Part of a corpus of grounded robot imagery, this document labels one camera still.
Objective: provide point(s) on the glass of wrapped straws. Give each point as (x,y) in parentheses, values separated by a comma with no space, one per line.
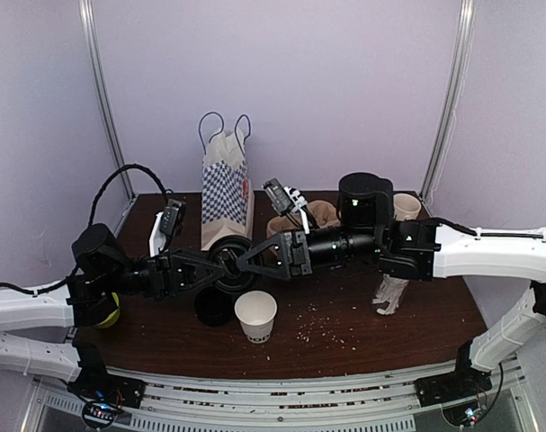
(389,295)

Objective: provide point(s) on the black plastic cup lid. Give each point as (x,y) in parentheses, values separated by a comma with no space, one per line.
(225,252)

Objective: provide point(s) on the stack of black cup lids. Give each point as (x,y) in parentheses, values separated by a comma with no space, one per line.
(213,307)

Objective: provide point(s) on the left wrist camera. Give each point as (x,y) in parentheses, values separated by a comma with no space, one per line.
(167,225)

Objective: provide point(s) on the single white paper cup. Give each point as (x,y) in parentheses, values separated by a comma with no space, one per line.
(256,311)

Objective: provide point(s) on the aluminium frame post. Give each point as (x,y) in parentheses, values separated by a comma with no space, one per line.
(456,80)
(86,10)

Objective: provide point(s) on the blue checkered paper bag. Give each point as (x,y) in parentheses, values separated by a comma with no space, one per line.
(227,195)

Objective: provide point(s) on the right aluminium frame post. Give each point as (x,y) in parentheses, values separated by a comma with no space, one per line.
(456,80)

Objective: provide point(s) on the beige ceramic mug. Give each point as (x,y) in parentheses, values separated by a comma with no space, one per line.
(406,207)

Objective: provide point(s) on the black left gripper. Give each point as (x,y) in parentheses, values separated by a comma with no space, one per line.
(167,273)

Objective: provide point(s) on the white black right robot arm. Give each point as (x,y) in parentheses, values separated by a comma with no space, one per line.
(422,250)

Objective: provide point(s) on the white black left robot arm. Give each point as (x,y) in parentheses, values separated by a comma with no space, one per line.
(87,299)

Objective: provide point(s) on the left aluminium frame post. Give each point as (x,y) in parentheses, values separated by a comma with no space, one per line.
(86,10)

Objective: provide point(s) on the brown pulp cup carrier stack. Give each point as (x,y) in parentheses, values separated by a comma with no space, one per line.
(324,213)

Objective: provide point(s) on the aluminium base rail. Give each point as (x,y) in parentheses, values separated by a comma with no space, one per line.
(384,401)

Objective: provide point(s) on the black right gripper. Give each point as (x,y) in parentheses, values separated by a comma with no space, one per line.
(297,254)

